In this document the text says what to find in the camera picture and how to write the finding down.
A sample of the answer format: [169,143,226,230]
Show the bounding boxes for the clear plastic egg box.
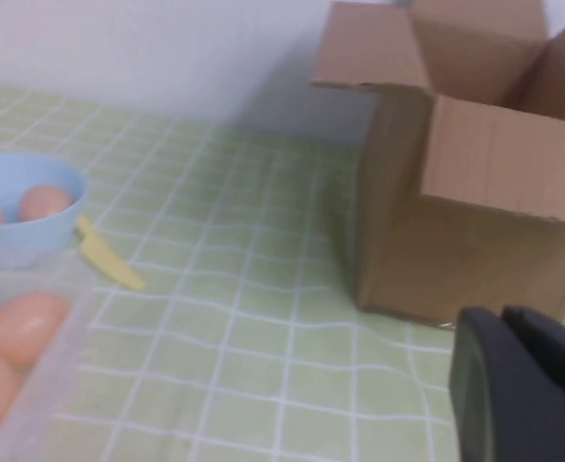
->
[0,262,95,462]

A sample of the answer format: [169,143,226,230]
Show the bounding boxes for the green checked tablecloth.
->
[0,81,565,462]

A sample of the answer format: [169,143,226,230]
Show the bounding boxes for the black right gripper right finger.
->
[501,304,565,410]

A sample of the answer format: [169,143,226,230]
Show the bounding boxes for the brown cardboard box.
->
[310,0,565,333]

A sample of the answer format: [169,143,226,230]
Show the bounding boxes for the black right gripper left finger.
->
[448,306,565,462]

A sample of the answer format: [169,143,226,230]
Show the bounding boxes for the light blue plastic bowl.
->
[0,152,90,270]

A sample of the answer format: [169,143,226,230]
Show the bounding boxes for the yellow plastic knife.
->
[75,215,147,291]

